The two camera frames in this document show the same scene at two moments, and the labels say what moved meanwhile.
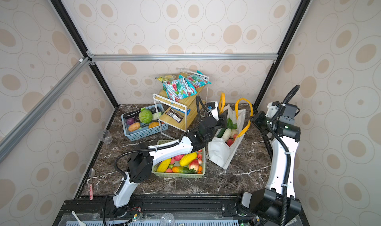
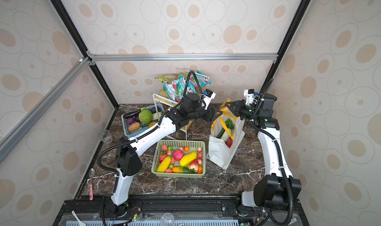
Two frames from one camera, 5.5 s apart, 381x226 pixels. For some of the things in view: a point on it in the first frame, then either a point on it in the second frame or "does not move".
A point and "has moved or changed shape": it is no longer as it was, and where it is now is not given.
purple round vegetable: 130,121 does not move
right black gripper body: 265,123 to 245,111
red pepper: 229,141 does not move
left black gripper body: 215,124 to 198,112
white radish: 226,134 does not move
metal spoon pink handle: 92,173 does not move
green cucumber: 221,132 does not move
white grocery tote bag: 223,144 has moved or changed shape
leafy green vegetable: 230,125 does not move
